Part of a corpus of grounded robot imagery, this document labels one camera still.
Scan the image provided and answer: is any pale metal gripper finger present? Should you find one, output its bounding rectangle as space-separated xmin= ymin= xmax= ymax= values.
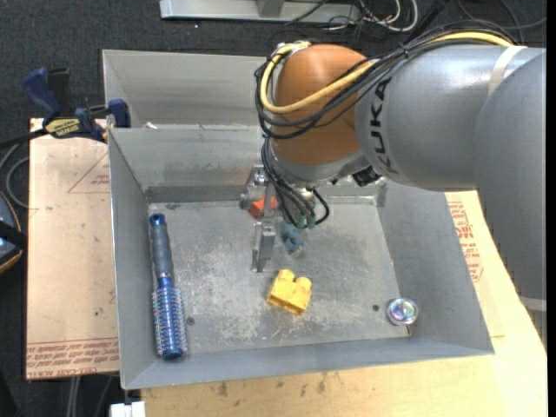
xmin=259 ymin=226 xmax=277 ymax=275
xmin=250 ymin=222 xmax=262 ymax=273

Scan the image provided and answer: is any orange-red block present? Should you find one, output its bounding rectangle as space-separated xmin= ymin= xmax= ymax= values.
xmin=248 ymin=196 xmax=277 ymax=222

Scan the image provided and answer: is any blue-grey lumpy toy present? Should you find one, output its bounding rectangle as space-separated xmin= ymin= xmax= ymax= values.
xmin=279 ymin=220 xmax=306 ymax=259

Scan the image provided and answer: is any grey metal bin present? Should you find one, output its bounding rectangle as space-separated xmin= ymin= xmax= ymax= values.
xmin=102 ymin=49 xmax=495 ymax=391

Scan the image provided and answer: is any yellow toy building brick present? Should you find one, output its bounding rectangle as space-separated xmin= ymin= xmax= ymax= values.
xmin=265 ymin=268 xmax=314 ymax=316

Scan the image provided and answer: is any blue round hairbrush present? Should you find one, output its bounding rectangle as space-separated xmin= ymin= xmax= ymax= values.
xmin=148 ymin=213 xmax=189 ymax=361

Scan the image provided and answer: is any brown cardboard board, red print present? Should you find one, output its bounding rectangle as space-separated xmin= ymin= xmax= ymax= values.
xmin=25 ymin=117 xmax=507 ymax=381

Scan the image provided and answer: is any black cylinder on white bracket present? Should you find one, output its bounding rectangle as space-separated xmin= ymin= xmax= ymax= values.
xmin=351 ymin=166 xmax=378 ymax=188

